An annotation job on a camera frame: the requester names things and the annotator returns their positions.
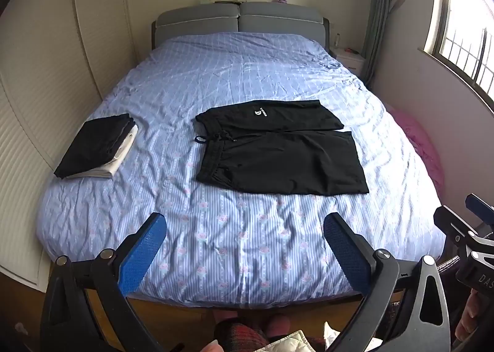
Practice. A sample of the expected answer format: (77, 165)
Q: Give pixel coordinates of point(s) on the white nightstand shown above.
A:
(349, 62)

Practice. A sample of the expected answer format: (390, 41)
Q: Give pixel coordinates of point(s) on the person's right hand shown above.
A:
(472, 317)

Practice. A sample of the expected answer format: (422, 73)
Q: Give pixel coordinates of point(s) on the white quilted cloth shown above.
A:
(293, 342)

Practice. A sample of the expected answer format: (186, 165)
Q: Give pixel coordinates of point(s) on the window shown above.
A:
(467, 24)

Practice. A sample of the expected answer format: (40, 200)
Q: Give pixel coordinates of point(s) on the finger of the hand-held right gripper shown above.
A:
(480, 207)
(455, 226)

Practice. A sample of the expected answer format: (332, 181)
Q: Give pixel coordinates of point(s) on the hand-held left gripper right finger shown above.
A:
(345, 255)

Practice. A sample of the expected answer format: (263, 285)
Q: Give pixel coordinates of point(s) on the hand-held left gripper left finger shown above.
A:
(142, 255)

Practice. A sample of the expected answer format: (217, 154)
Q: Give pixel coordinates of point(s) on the folded white garment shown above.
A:
(115, 163)

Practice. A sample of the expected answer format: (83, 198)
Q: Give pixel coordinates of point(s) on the small white bottle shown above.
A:
(338, 41)

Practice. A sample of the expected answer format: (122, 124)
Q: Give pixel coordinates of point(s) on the black pants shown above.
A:
(285, 163)

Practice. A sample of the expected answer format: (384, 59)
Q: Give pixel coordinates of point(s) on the white louvered wardrobe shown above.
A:
(38, 124)

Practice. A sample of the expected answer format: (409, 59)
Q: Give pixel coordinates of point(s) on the blue striped bed sheet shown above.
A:
(231, 244)

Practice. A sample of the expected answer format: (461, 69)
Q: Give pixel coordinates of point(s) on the person's left hand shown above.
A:
(213, 346)

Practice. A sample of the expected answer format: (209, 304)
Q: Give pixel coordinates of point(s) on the grey padded headboard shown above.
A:
(200, 20)

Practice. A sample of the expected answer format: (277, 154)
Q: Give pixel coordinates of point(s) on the green curtain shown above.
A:
(380, 16)

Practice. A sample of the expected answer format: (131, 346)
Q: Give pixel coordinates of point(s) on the folded black garment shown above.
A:
(90, 143)

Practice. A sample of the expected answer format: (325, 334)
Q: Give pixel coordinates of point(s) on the pink cloth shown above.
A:
(420, 147)

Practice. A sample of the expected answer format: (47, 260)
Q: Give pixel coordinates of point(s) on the red plaid clothing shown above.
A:
(239, 336)

